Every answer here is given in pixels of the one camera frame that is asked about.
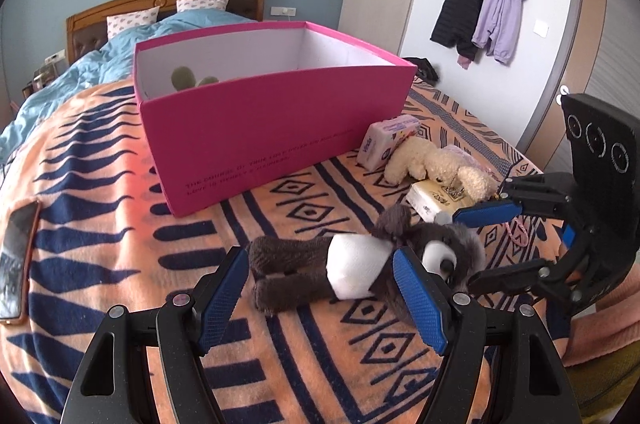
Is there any black puffer jacket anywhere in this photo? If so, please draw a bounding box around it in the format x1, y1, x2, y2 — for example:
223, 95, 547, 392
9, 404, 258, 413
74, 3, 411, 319
430, 0, 488, 60

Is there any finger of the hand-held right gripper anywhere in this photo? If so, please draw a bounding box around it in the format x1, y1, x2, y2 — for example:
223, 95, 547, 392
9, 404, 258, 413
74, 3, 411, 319
467, 249, 583, 307
452, 172, 576, 227

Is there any pile of dark clothes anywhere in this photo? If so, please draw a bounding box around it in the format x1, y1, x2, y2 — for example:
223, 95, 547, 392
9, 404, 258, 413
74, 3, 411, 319
400, 56, 441, 86

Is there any lilac hooded jacket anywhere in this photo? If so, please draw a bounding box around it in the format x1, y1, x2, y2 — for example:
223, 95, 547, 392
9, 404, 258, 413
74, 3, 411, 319
471, 0, 528, 66

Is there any beige tissue pack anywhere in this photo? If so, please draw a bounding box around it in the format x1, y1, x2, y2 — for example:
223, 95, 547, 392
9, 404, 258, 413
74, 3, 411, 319
405, 179, 481, 222

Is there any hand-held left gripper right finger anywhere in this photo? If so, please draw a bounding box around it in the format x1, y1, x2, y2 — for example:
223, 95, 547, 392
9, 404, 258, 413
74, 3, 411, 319
392, 249, 583, 424

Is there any pink cardboard box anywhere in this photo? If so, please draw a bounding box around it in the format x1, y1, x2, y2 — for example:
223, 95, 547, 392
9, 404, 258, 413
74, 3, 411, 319
132, 20, 418, 218

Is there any white and pink tissue pack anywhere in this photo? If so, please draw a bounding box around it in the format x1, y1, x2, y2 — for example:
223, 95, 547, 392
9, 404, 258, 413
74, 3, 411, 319
356, 114, 422, 168

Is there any olive yellow garment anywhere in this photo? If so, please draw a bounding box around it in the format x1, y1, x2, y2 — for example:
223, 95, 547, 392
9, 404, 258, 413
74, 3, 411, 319
567, 344, 640, 415

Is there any white patterned pillow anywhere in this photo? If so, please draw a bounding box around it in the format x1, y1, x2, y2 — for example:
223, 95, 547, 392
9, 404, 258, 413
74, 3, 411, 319
176, 0, 231, 12
106, 6, 161, 41

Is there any smartphone with orange case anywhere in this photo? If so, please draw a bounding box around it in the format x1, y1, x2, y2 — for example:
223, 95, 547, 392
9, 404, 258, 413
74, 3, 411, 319
0, 199, 42, 325

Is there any person's right forearm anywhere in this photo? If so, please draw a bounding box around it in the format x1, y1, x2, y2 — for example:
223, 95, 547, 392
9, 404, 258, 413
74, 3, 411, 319
547, 274, 640, 370

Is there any brown and white plush bear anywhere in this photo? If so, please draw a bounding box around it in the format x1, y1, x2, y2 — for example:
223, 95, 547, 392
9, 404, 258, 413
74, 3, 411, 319
247, 203, 487, 320

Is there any cream plush dog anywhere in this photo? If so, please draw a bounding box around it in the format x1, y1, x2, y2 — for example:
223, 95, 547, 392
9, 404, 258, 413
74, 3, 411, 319
384, 136, 498, 200

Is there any blue floral duvet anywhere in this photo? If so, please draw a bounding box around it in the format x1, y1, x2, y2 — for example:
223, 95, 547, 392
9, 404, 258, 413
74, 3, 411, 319
0, 10, 261, 165

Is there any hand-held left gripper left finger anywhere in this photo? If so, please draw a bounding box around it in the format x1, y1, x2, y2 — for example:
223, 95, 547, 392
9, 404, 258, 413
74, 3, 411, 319
60, 246, 251, 424

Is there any cluttered nightstand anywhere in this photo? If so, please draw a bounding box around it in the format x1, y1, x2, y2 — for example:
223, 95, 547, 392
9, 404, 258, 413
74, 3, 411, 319
20, 66, 56, 100

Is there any green plush toy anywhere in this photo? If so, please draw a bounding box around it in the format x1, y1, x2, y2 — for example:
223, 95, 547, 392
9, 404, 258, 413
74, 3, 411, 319
171, 65, 221, 91

